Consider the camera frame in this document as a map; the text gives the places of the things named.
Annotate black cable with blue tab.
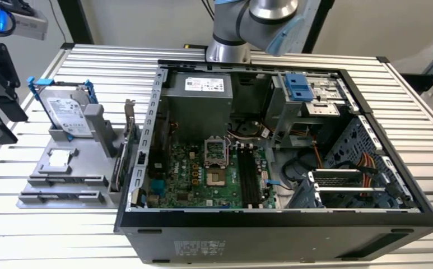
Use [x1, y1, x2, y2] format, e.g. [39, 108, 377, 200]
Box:
[262, 179, 295, 193]

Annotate grey metal drive cage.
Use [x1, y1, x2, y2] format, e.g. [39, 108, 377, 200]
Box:
[265, 71, 351, 148]

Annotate silver CPU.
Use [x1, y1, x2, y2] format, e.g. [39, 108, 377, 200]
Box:
[47, 150, 71, 168]

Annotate grey parts rack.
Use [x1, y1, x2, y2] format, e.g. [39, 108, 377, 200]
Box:
[16, 103, 142, 211]

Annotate CPU socket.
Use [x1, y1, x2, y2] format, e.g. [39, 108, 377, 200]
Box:
[205, 167, 227, 188]

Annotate thin black hanging cable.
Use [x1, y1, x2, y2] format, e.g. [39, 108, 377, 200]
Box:
[199, 0, 217, 23]

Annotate black metal frame post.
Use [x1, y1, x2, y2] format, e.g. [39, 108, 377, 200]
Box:
[301, 0, 335, 54]
[58, 0, 95, 45]

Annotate orange red drive wires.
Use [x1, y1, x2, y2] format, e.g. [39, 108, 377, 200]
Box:
[290, 128, 314, 140]

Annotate thin orange wire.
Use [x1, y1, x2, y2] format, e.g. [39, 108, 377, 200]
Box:
[311, 141, 323, 170]

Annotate green Dell motherboard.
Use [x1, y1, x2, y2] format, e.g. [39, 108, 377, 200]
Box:
[147, 141, 279, 210]

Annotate blue plastic drive latch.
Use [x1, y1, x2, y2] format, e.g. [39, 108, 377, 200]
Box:
[285, 72, 311, 103]

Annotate metal socket cover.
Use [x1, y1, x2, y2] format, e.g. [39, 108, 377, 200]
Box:
[203, 136, 229, 168]

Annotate hard disk in blue carrier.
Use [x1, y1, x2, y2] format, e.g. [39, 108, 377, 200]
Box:
[24, 77, 98, 140]

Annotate graphics card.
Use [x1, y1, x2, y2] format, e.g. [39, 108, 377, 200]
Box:
[110, 98, 140, 194]

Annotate grey power supply unit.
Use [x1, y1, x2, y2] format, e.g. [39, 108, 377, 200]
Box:
[162, 71, 235, 141]

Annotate orange yellow wire bundle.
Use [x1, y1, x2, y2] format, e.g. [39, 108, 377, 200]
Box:
[355, 152, 380, 197]

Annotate RAM slot with white latches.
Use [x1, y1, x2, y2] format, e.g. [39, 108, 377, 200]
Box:
[237, 143, 255, 210]
[247, 143, 265, 210]

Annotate grey metal disk bay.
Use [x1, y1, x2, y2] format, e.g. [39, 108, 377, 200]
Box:
[289, 168, 389, 210]

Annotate black round data cable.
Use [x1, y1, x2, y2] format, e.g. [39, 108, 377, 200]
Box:
[281, 155, 317, 183]

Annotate black open PC case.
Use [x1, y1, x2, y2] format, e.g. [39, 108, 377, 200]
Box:
[112, 58, 433, 266]

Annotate power supply cable bundle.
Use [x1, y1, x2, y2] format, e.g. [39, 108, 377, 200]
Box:
[226, 122, 277, 141]

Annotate metal locking lever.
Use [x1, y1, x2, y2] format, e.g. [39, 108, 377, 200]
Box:
[223, 139, 237, 169]

